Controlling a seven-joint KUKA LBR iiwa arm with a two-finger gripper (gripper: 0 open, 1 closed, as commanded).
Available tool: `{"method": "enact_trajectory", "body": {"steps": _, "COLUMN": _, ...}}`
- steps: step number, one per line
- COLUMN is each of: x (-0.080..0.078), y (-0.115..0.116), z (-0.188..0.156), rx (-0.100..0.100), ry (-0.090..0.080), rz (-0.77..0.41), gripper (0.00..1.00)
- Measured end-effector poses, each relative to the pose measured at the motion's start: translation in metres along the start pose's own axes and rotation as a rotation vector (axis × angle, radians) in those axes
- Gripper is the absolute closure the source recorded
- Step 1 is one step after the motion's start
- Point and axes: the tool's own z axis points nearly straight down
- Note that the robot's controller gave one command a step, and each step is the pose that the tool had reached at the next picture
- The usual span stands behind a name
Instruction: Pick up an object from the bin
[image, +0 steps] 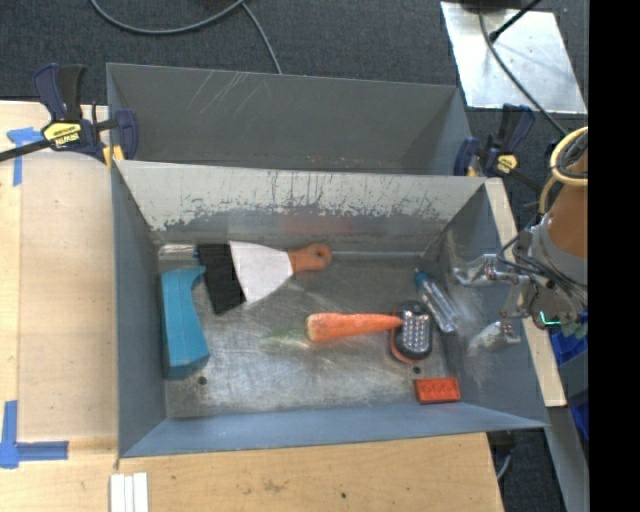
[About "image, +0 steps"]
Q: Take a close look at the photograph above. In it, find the orange toy carrot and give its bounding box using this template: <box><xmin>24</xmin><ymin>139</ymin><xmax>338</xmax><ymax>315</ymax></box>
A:
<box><xmin>261</xmin><ymin>311</ymin><xmax>405</xmax><ymax>347</ymax></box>

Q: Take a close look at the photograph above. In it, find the pale wood board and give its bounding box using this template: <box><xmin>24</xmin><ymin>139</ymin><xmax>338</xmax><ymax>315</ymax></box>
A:
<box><xmin>16</xmin><ymin>149</ymin><xmax>569</xmax><ymax>446</ymax></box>

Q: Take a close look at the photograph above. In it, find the orange-red toy brick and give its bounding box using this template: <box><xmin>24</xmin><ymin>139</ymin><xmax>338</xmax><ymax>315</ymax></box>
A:
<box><xmin>413</xmin><ymin>376</ymin><xmax>463</xmax><ymax>406</ymax></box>

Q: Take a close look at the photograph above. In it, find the clear tube with blue cap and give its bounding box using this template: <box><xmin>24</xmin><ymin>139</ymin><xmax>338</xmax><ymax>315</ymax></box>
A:
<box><xmin>412</xmin><ymin>269</ymin><xmax>458</xmax><ymax>335</ymax></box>

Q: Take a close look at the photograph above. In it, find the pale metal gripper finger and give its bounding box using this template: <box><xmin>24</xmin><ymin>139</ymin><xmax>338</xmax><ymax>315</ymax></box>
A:
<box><xmin>468</xmin><ymin>320</ymin><xmax>523</xmax><ymax>353</ymax></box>
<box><xmin>451</xmin><ymin>253</ymin><xmax>521</xmax><ymax>289</ymax></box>

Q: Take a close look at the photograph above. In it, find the black and red work light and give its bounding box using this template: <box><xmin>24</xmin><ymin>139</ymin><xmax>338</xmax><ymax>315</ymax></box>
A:
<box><xmin>388</xmin><ymin>299</ymin><xmax>434</xmax><ymax>363</ymax></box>

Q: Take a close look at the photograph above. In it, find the black brush with orange handle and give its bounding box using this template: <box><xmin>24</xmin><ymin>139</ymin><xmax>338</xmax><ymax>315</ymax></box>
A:
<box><xmin>195</xmin><ymin>241</ymin><xmax>334</xmax><ymax>317</ymax></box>

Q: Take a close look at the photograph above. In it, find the blue handle-shaped block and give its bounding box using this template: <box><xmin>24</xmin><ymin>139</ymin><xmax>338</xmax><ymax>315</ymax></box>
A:
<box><xmin>159</xmin><ymin>264</ymin><xmax>212</xmax><ymax>381</ymax></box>

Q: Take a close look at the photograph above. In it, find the grey metal bin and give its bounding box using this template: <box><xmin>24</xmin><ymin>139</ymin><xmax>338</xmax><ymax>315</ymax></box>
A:
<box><xmin>105</xmin><ymin>62</ymin><xmax>552</xmax><ymax>459</ymax></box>

